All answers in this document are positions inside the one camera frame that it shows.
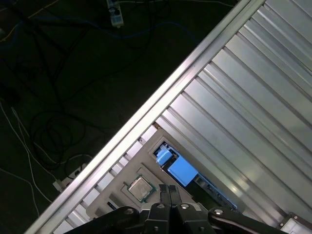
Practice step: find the silver CPU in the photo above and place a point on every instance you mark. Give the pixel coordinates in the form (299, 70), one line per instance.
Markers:
(140, 187)

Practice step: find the grey parts rack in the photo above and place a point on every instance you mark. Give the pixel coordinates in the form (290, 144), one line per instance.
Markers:
(146, 170)

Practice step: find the metal card retention bracket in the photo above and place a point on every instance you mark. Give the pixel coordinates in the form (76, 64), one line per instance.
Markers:
(295, 224)

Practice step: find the white power strip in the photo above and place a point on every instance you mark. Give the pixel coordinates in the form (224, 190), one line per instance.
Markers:
(115, 13)
(59, 185)

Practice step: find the dark RAM stick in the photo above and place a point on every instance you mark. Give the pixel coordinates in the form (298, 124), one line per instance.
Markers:
(112, 204)

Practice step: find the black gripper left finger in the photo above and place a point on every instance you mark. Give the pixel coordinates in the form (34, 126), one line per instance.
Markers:
(156, 219)

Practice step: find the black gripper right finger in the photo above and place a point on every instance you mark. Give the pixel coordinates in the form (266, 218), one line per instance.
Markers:
(190, 219)

